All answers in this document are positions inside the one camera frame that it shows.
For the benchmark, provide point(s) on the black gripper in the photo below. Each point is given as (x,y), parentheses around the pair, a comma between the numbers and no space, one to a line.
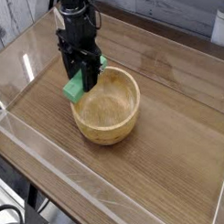
(77,45)

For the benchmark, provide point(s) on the green rectangular block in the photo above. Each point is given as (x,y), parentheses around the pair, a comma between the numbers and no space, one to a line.
(74,88)

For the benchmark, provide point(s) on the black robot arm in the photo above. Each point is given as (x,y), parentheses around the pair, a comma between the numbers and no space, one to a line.
(79,4)

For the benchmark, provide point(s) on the brown wooden bowl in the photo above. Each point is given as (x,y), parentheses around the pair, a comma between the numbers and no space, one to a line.
(108,113)

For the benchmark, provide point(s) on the black table leg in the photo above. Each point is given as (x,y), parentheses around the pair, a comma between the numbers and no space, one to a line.
(32,196)

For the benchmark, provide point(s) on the clear acrylic tray walls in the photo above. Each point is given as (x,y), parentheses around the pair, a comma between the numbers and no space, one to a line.
(169,170)

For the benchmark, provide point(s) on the white cylinder container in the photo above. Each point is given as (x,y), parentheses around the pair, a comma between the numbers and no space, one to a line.
(218,28)

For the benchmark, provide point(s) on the black metal bracket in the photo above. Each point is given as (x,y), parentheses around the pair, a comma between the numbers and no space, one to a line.
(32,217)

